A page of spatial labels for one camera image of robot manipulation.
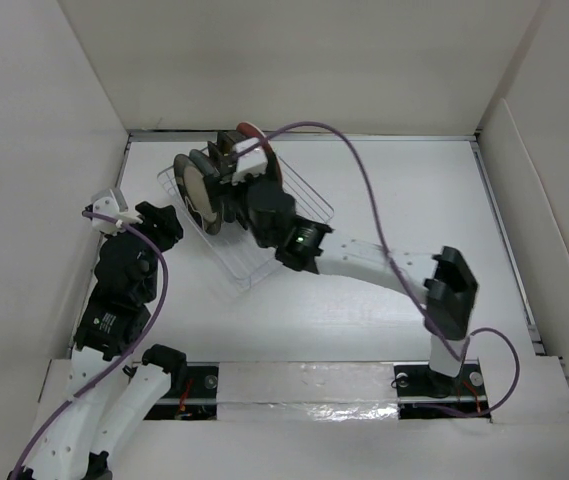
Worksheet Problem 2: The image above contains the brown striped rim round plate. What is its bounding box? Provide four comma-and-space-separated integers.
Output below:
173, 149, 223, 236

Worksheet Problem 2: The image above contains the clear wire dish rack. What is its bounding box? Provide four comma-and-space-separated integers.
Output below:
156, 149, 336, 294

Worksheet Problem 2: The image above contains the red and teal floral plate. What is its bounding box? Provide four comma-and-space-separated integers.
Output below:
236, 122, 283, 186

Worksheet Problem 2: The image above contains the black square floral plate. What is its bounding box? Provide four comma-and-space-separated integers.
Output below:
207, 142, 227, 176

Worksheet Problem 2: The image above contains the amber square plate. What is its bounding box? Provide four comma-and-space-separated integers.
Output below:
215, 130, 244, 163

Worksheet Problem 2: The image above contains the teal glazed round plate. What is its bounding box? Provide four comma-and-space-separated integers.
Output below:
183, 149, 224, 223

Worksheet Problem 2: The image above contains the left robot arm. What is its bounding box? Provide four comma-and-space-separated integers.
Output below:
8, 197, 188, 479

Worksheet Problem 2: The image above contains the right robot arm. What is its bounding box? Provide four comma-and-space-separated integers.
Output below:
222, 177, 479, 398

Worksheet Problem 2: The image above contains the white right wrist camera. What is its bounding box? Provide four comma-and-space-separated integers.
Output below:
231, 138, 268, 186

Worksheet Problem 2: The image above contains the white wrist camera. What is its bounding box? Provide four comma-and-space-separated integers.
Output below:
87, 187, 142, 235
231, 138, 268, 186

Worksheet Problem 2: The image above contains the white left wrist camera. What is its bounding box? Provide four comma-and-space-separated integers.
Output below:
87, 187, 142, 235

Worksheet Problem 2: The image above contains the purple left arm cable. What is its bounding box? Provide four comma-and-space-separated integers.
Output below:
8, 209, 170, 479

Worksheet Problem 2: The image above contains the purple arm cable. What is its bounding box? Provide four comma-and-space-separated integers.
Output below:
233, 120, 521, 417
8, 209, 170, 479

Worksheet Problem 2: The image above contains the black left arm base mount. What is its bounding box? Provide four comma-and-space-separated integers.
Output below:
145, 363, 219, 421

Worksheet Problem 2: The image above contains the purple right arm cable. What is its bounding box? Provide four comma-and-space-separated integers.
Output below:
233, 120, 521, 417

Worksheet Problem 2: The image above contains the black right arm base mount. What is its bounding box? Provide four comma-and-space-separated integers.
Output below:
391, 362, 490, 420

